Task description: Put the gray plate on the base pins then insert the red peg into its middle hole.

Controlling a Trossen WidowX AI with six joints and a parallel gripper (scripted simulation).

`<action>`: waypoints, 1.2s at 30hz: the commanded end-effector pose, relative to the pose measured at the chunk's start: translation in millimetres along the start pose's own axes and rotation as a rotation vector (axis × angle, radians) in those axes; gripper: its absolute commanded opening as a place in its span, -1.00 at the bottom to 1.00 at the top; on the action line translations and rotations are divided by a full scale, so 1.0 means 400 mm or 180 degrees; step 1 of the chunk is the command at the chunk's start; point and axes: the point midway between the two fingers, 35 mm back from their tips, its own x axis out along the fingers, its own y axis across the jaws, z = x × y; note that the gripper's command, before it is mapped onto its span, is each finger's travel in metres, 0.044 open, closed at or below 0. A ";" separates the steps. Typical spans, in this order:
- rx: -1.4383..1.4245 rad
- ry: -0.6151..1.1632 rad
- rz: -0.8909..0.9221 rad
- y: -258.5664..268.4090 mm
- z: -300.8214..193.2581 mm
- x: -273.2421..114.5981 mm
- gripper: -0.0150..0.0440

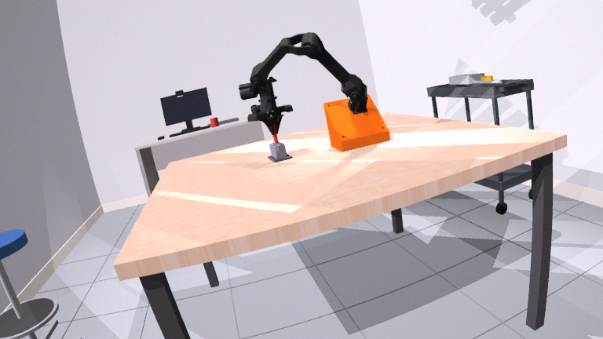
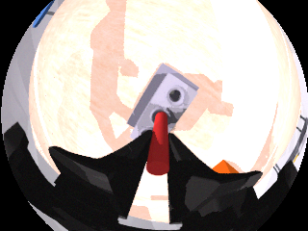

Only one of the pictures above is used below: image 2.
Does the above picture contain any red peg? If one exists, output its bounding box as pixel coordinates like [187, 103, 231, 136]
[146, 113, 169, 176]

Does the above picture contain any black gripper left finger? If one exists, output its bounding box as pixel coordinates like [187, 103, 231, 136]
[49, 130, 153, 219]

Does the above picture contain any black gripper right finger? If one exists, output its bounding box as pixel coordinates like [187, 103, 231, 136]
[167, 132, 263, 224]

